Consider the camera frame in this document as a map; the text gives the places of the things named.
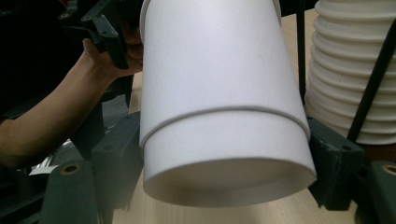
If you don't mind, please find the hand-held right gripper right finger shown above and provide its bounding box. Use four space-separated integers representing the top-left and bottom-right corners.
305 117 365 212

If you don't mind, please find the stack of white cups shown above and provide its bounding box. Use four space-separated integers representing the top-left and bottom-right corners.
304 0 396 147

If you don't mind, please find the white paper cup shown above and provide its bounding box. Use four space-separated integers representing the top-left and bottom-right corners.
141 106 318 208
138 0 313 149

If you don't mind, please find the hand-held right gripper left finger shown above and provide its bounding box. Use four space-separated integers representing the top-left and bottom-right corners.
91 111 145 219

